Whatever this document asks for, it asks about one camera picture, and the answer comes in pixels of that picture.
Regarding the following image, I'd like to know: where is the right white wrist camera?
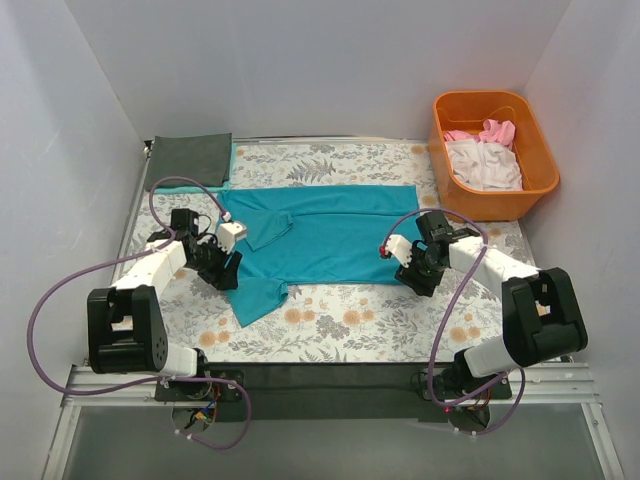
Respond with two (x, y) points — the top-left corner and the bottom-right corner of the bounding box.
(380, 234), (412, 267)

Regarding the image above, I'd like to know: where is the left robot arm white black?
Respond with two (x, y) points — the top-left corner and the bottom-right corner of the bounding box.
(87, 209), (248, 400)

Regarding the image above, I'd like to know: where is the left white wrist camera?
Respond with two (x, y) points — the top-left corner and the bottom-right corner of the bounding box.
(215, 221), (248, 253)

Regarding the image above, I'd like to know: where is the orange plastic basket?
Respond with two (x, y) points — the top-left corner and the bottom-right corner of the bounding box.
(428, 90), (560, 221)

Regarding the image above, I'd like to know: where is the folded dark grey t shirt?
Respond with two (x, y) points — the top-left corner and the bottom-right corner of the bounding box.
(144, 133), (234, 191)

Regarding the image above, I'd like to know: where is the floral patterned table mat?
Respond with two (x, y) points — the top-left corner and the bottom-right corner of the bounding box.
(161, 142), (501, 362)

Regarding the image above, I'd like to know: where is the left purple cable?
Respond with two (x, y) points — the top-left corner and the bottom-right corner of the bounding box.
(27, 175), (251, 451)

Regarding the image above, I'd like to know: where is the pink garment in basket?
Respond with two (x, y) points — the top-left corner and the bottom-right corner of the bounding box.
(444, 119), (516, 150)

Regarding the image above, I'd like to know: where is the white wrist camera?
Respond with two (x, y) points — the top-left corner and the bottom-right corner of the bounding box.
(380, 234), (412, 267)
(215, 221), (248, 253)

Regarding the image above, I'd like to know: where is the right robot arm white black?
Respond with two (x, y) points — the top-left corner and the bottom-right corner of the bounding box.
(379, 208), (588, 405)

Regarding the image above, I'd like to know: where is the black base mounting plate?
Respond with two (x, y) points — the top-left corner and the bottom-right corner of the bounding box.
(154, 362), (496, 423)

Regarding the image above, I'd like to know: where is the white garment in basket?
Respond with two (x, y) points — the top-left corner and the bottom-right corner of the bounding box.
(445, 140), (523, 191)

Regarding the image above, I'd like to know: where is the aluminium frame rail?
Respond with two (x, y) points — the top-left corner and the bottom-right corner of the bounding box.
(62, 362), (600, 407)

